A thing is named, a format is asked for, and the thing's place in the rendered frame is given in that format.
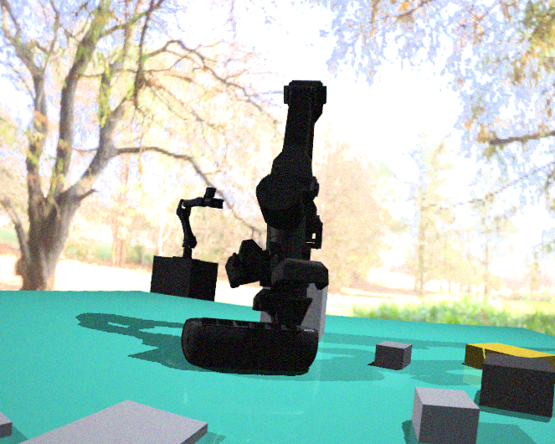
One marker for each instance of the yellow flat block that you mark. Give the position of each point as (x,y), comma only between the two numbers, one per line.
(475,353)

